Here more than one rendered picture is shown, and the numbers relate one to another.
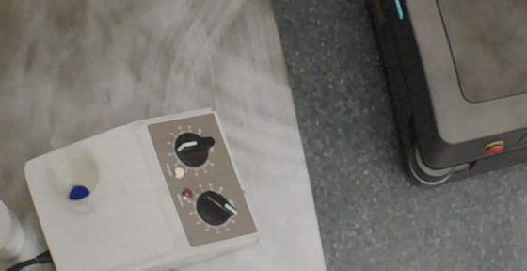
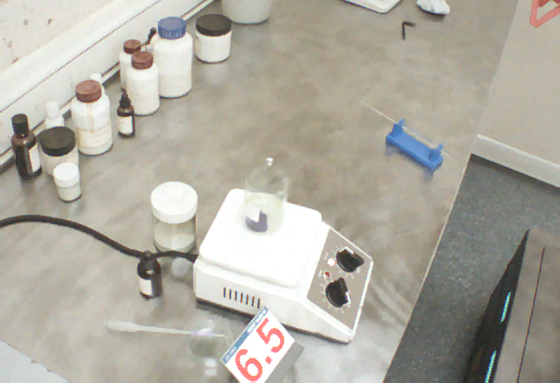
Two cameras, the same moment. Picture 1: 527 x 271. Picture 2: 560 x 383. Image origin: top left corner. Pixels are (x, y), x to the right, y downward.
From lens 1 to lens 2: 0.52 m
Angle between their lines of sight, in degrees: 37
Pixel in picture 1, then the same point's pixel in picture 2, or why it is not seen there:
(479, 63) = not seen: outside the picture
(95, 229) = (251, 243)
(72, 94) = not seen: hidden behind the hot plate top
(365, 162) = not seen: outside the picture
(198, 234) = (316, 297)
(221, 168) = (356, 284)
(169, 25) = (373, 218)
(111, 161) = (294, 221)
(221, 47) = (395, 245)
